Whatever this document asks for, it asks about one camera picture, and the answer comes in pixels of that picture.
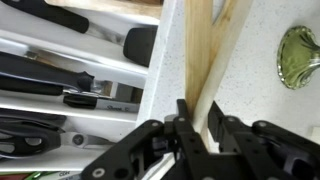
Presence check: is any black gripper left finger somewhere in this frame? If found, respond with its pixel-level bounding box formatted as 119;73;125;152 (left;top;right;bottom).
81;98;214;180

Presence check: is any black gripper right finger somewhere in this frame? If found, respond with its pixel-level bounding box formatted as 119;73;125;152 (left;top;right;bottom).
207;100;320;180

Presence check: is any white plastic utensil tray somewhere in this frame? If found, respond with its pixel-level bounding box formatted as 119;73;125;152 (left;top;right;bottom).
0;0;178;174

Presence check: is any green printed package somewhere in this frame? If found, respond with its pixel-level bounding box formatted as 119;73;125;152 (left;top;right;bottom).
0;170;83;180

